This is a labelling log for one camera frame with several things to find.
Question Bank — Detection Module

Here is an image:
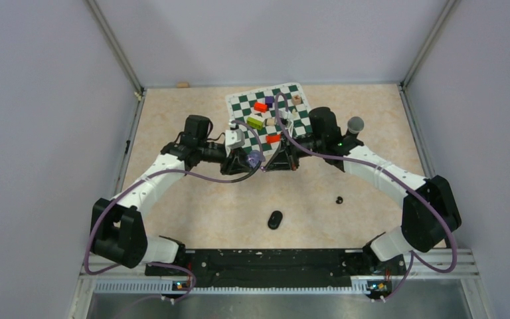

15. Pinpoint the red arch block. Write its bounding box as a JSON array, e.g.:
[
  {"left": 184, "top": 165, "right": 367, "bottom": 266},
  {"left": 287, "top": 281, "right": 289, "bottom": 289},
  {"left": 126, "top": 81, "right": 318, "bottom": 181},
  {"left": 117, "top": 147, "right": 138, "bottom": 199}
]
[{"left": 266, "top": 134, "right": 281, "bottom": 144}]

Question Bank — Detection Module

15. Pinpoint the purple block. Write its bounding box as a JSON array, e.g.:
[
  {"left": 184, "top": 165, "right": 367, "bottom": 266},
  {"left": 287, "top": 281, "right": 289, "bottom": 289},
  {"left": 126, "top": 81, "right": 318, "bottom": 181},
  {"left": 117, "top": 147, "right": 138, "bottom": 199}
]
[{"left": 264, "top": 96, "right": 274, "bottom": 108}]

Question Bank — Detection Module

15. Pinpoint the lavender earbud charging case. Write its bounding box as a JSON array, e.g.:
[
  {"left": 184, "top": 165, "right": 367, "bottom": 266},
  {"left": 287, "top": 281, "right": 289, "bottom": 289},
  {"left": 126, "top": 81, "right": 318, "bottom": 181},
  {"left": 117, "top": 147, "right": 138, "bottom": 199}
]
[{"left": 247, "top": 150, "right": 266, "bottom": 168}]

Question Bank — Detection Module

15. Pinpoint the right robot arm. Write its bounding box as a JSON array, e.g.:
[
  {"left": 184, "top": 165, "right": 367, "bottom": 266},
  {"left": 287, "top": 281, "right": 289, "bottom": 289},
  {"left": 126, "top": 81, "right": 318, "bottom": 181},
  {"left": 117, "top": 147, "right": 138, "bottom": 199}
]
[{"left": 265, "top": 107, "right": 462, "bottom": 274}]

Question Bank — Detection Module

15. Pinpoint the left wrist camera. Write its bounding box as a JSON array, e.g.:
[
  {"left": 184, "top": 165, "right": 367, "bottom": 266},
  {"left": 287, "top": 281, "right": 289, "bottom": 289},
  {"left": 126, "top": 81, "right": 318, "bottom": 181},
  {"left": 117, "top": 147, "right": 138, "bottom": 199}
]
[{"left": 224, "top": 124, "right": 245, "bottom": 151}]

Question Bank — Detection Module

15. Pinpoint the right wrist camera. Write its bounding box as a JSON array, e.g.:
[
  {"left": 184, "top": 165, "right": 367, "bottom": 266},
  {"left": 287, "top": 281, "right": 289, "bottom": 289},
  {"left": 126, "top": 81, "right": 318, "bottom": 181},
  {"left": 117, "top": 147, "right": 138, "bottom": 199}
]
[{"left": 275, "top": 109, "right": 294, "bottom": 136}]

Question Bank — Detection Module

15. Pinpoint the green white chessboard mat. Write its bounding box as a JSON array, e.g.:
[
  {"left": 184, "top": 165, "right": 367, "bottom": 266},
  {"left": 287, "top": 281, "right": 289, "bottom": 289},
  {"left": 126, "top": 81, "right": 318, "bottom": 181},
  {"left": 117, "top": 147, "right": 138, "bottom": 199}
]
[{"left": 224, "top": 82, "right": 312, "bottom": 160}]

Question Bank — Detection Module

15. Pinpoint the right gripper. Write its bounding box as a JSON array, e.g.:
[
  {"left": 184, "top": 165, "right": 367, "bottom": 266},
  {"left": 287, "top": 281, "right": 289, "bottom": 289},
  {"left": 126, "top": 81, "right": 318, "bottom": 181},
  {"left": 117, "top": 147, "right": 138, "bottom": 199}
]
[{"left": 266, "top": 130, "right": 325, "bottom": 172}]

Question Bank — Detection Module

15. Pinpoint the wooden cube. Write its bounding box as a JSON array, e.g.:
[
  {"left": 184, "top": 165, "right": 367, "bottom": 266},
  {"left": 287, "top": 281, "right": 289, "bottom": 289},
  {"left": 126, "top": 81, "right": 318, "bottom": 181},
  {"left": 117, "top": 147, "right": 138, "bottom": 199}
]
[{"left": 291, "top": 95, "right": 303, "bottom": 106}]

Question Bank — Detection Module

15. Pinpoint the purple cable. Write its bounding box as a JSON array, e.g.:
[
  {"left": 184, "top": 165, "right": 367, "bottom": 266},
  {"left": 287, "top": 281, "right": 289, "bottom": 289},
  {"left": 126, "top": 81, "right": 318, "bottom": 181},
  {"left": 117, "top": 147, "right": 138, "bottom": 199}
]
[
  {"left": 274, "top": 92, "right": 459, "bottom": 304},
  {"left": 83, "top": 120, "right": 266, "bottom": 304}
]

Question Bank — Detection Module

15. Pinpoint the green white lego brick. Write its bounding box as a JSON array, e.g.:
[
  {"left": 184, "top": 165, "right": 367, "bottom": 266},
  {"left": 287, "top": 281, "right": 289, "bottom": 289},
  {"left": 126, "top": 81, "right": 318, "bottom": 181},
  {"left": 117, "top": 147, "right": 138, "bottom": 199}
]
[{"left": 246, "top": 114, "right": 266, "bottom": 130}]

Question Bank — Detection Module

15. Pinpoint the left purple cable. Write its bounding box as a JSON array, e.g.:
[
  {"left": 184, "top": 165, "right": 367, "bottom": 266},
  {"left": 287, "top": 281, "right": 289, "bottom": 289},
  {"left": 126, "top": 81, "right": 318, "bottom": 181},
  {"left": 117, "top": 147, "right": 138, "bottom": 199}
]
[{"left": 83, "top": 120, "right": 266, "bottom": 304}]

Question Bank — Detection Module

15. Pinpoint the black microphone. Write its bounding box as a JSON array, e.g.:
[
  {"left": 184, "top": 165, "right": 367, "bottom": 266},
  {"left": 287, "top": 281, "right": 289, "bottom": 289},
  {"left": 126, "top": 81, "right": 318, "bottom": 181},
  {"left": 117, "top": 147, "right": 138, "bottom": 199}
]
[{"left": 346, "top": 116, "right": 365, "bottom": 140}]

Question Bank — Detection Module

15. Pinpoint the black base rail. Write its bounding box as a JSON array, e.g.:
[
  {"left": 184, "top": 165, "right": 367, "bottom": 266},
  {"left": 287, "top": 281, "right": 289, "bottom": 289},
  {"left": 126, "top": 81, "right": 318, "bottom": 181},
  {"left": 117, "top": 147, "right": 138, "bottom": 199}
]
[{"left": 145, "top": 248, "right": 408, "bottom": 290}]

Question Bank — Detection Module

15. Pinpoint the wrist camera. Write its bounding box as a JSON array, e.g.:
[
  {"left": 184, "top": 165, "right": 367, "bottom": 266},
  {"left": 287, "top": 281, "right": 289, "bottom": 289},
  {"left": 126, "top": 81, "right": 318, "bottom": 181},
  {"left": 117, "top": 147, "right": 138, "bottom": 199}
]
[
  {"left": 224, "top": 124, "right": 245, "bottom": 151},
  {"left": 275, "top": 109, "right": 294, "bottom": 136}
]

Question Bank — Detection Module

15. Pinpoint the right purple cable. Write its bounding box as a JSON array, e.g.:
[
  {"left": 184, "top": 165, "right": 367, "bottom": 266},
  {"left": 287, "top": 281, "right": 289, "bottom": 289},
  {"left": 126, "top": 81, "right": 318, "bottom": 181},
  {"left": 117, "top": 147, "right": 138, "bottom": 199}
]
[{"left": 274, "top": 92, "right": 459, "bottom": 304}]

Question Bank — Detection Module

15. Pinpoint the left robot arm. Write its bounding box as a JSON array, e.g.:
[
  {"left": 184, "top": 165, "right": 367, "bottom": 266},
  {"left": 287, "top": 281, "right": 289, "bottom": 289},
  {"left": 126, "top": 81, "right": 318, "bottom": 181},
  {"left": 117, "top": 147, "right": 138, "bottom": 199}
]
[{"left": 84, "top": 115, "right": 265, "bottom": 275}]

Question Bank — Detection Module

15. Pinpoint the black earbud case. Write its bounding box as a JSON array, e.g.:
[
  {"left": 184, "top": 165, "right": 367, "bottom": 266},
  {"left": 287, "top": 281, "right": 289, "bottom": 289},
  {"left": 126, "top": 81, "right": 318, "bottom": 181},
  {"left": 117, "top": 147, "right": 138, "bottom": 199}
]
[{"left": 267, "top": 211, "right": 283, "bottom": 230}]

